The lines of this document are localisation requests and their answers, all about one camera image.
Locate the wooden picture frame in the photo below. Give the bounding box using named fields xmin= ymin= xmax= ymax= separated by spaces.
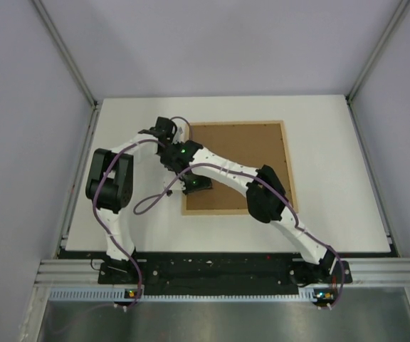
xmin=182 ymin=121 xmax=298 ymax=216

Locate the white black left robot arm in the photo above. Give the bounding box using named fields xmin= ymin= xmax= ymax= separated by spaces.
xmin=85 ymin=117 xmax=181 ymax=284

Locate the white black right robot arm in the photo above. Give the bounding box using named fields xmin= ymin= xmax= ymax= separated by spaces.
xmin=157 ymin=140 xmax=345 ymax=283

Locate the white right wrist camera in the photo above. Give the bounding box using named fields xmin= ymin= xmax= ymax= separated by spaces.
xmin=163 ymin=171 xmax=186 ymax=192

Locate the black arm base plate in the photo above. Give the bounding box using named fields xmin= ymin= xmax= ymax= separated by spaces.
xmin=98 ymin=249 xmax=354 ymax=288

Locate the aluminium left table rail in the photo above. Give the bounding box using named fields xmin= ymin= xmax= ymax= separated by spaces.
xmin=51 ymin=102 xmax=101 ymax=259

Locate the aluminium table rail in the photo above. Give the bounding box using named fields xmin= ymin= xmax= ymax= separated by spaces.
xmin=51 ymin=102 xmax=101 ymax=259
xmin=345 ymin=96 xmax=402 ymax=257

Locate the white slotted cable duct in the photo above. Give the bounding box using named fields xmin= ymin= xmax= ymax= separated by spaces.
xmin=49 ymin=287 xmax=337 ymax=304

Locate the aluminium front rail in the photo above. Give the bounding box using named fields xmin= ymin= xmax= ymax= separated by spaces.
xmin=34 ymin=258 xmax=410 ymax=287

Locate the aluminium left corner post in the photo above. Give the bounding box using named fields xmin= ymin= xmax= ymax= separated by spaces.
xmin=30 ymin=0 xmax=98 ymax=108

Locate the aluminium corner post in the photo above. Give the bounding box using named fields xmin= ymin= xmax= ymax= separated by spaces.
xmin=30 ymin=0 xmax=98 ymax=108
xmin=345 ymin=0 xmax=410 ymax=104

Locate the aluminium right table rail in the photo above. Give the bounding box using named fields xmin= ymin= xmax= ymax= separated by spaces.
xmin=345 ymin=96 xmax=402 ymax=257

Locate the aluminium right corner post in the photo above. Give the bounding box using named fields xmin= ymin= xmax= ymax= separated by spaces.
xmin=345 ymin=0 xmax=410 ymax=104

